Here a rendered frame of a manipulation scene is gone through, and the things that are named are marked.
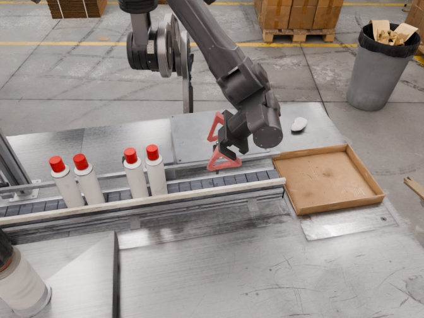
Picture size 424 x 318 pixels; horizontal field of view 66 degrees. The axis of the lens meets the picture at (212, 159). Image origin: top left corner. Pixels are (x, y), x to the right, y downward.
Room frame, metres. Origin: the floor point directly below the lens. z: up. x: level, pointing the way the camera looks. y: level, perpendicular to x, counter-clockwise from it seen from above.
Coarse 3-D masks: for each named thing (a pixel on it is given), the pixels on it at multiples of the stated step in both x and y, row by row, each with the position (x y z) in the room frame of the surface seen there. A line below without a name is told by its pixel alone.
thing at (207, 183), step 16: (224, 176) 0.76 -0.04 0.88; (240, 176) 0.76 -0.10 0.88; (256, 176) 0.76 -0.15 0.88; (272, 176) 0.76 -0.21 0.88; (112, 192) 0.69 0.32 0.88; (128, 192) 0.69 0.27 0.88; (176, 192) 0.69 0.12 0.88; (224, 192) 0.69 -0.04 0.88; (240, 192) 0.69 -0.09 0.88; (0, 208) 0.63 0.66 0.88; (16, 208) 0.63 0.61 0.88; (32, 208) 0.63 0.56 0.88; (48, 208) 0.63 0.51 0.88; (64, 208) 0.63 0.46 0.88; (128, 208) 0.63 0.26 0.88; (16, 224) 0.57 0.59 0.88
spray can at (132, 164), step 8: (128, 152) 0.66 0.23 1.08; (128, 160) 0.65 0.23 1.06; (136, 160) 0.66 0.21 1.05; (128, 168) 0.65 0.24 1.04; (136, 168) 0.65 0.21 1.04; (128, 176) 0.65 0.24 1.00; (136, 176) 0.65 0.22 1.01; (136, 184) 0.65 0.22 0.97; (144, 184) 0.66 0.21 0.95; (136, 192) 0.64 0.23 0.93; (144, 192) 0.66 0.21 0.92
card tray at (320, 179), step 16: (336, 144) 0.93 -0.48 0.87; (272, 160) 0.89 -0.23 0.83; (288, 160) 0.89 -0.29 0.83; (304, 160) 0.89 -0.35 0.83; (320, 160) 0.89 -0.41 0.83; (336, 160) 0.89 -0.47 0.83; (352, 160) 0.88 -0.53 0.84; (288, 176) 0.80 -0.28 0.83; (304, 176) 0.80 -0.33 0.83; (320, 176) 0.80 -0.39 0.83; (336, 176) 0.80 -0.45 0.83; (352, 176) 0.80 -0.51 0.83; (368, 176) 0.78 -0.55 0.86; (288, 192) 0.73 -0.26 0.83; (304, 192) 0.73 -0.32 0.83; (320, 192) 0.73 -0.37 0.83; (336, 192) 0.73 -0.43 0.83; (352, 192) 0.73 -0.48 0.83; (368, 192) 0.73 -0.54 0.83; (304, 208) 0.64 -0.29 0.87; (320, 208) 0.65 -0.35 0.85; (336, 208) 0.66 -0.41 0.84
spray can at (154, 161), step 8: (152, 144) 0.70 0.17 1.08; (152, 152) 0.67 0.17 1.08; (152, 160) 0.67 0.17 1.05; (160, 160) 0.67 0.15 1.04; (152, 168) 0.66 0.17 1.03; (160, 168) 0.67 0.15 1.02; (152, 176) 0.66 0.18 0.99; (160, 176) 0.66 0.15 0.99; (152, 184) 0.66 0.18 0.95; (160, 184) 0.66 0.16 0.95; (152, 192) 0.67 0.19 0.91; (160, 192) 0.66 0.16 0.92
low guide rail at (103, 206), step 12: (264, 180) 0.71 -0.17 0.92; (276, 180) 0.71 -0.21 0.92; (180, 192) 0.66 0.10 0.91; (192, 192) 0.66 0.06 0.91; (204, 192) 0.67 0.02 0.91; (216, 192) 0.67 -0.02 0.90; (96, 204) 0.61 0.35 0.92; (108, 204) 0.61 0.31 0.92; (120, 204) 0.62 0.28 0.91; (132, 204) 0.62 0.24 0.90; (12, 216) 0.57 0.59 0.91; (24, 216) 0.57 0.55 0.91; (36, 216) 0.57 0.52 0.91; (48, 216) 0.58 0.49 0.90
